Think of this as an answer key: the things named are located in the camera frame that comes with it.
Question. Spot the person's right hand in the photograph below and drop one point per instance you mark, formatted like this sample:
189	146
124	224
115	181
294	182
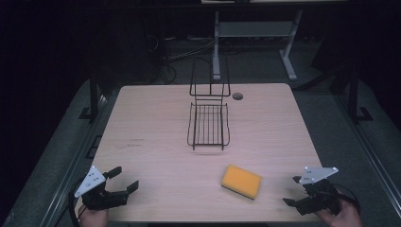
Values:
345	216

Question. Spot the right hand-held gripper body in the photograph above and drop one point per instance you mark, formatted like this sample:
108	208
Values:
319	197

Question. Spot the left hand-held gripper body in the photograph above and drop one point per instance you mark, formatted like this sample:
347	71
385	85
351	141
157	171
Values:
94	195

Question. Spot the black metal stand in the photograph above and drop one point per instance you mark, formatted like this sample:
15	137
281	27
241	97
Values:
353	94
93	94

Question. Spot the person's left hand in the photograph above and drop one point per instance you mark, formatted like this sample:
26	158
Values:
94	218

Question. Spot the yellow sponge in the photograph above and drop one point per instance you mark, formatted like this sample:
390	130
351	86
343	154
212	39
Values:
242	181

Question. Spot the grey metal desk frame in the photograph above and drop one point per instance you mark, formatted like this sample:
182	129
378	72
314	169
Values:
252	29

